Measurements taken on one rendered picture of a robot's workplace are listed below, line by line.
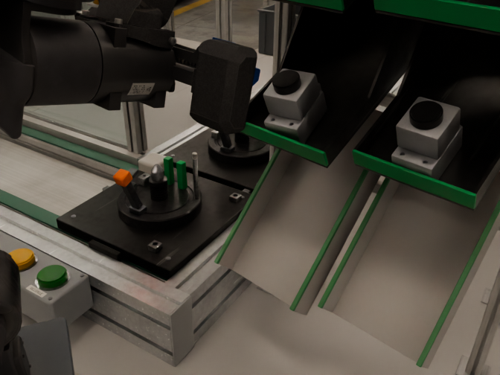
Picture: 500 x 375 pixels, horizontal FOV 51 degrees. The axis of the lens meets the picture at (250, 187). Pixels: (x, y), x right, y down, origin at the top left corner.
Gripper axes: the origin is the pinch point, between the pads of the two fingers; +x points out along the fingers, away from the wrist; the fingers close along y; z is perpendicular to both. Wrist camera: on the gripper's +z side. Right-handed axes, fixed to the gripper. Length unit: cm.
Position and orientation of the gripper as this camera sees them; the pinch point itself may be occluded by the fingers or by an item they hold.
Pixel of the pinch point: (203, 65)
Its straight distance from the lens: 46.8
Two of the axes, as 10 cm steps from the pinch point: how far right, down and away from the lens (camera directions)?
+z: 1.7, -9.2, -3.5
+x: 6.5, -1.6, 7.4
